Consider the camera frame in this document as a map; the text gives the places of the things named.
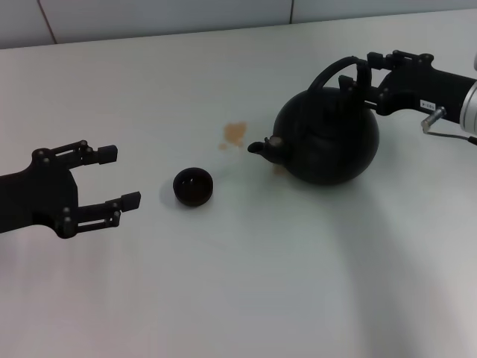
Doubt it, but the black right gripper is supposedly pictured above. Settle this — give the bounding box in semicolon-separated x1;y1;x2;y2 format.
338;49;477;124

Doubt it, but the black cast iron teapot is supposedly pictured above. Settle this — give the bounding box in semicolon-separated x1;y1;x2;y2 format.
247;55;380;186

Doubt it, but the brown spilled tea puddle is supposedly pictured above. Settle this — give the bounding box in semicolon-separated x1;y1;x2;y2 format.
223;122;248;145

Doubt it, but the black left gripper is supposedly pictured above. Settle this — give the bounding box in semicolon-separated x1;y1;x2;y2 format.
0;140;142;239

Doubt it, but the small black teacup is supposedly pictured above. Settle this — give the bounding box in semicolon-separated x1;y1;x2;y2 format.
172;167;215;207

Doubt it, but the grey right gripper cable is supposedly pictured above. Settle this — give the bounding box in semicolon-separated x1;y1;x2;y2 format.
420;106;477;147

